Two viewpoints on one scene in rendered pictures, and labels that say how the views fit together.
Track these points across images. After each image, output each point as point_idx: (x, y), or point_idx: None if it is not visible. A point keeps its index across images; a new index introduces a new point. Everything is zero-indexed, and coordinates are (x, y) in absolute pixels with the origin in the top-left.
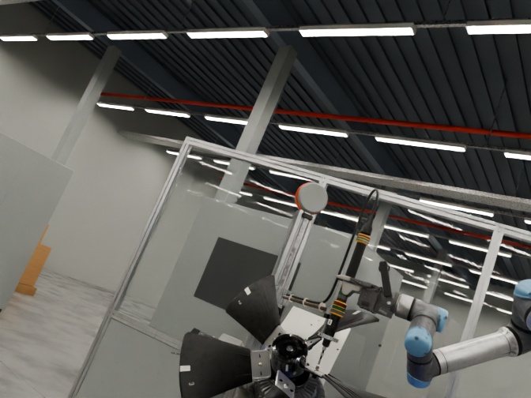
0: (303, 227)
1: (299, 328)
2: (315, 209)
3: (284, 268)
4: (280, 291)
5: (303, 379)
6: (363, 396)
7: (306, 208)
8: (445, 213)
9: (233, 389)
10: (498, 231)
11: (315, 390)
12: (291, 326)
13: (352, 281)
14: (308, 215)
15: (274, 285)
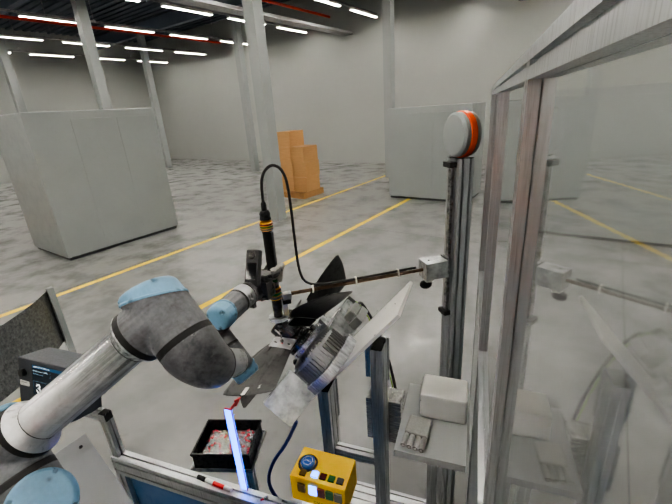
0: (449, 179)
1: (390, 305)
2: (457, 150)
3: (446, 234)
4: (419, 263)
5: (292, 348)
6: (256, 373)
7: (450, 153)
8: (513, 78)
9: (441, 357)
10: (526, 80)
11: (307, 362)
12: (390, 303)
13: None
14: (446, 164)
15: (328, 265)
